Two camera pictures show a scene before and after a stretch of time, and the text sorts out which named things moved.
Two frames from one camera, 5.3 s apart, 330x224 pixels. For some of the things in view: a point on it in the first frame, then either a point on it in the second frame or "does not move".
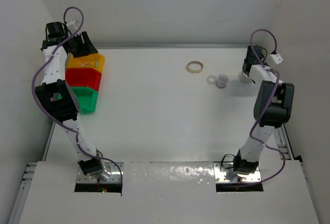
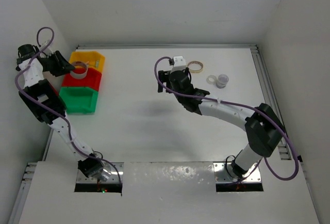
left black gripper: [86, 48] → [62, 66]
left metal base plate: [111, 167] does not move
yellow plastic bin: [96, 60] does not move
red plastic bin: [83, 77] does not move
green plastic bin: [87, 98] does not move
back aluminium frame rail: [171, 46] does not move
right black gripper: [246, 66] → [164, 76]
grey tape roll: [244, 78] → [79, 76]
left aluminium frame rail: [23, 191] does not move
